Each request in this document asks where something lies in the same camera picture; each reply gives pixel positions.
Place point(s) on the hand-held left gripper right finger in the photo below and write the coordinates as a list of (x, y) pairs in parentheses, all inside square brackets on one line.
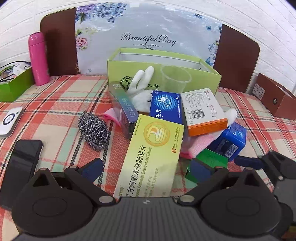
[(201, 170)]

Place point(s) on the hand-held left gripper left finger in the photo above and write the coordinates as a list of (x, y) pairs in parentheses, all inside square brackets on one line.
[(92, 170)]

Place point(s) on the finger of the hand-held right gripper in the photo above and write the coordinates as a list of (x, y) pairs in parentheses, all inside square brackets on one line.
[(248, 161)]

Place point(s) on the steel wool scrubber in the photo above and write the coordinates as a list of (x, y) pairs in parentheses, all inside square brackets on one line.
[(93, 129)]

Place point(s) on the yellow green medicine box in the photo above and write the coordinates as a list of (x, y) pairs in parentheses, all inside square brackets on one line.
[(150, 157)]

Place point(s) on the blue medicine box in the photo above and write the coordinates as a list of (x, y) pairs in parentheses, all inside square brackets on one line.
[(165, 104)]

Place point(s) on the white glove with pink cuff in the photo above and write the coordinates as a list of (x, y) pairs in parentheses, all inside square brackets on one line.
[(138, 92), (198, 143)]

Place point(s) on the light green box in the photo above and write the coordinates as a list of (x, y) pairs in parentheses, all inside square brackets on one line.
[(120, 70)]

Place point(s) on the small green carton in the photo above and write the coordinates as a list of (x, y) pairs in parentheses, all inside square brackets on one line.
[(212, 158)]

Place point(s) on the dark blue small box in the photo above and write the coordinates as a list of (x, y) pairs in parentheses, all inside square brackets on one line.
[(231, 141)]

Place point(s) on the white and orange medicine box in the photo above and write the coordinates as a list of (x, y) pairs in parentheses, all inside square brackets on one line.
[(201, 109)]

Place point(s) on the grey teal long carton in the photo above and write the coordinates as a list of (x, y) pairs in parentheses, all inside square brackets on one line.
[(126, 111)]

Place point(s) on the black smartphone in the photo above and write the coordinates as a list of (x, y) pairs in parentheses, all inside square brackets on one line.
[(20, 166)]

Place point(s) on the brown cardboard box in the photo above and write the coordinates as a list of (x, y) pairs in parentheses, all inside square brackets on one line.
[(272, 92)]

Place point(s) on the plaid bed sheet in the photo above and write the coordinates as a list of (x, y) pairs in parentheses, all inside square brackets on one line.
[(57, 97)]

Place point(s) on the clear plastic cup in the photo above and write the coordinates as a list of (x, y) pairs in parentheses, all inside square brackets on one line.
[(172, 83)]

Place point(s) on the white round-button device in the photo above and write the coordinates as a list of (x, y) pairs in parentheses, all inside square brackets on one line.
[(9, 119)]

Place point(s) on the green storage box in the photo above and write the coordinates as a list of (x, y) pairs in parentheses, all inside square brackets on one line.
[(16, 87)]

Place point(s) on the pink thermos bottle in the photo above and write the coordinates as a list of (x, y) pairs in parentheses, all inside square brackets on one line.
[(38, 60)]

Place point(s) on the small white device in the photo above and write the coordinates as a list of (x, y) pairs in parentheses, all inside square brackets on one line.
[(19, 68)]

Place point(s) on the floral packaged pillow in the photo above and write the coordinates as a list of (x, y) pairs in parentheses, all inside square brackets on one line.
[(150, 23)]

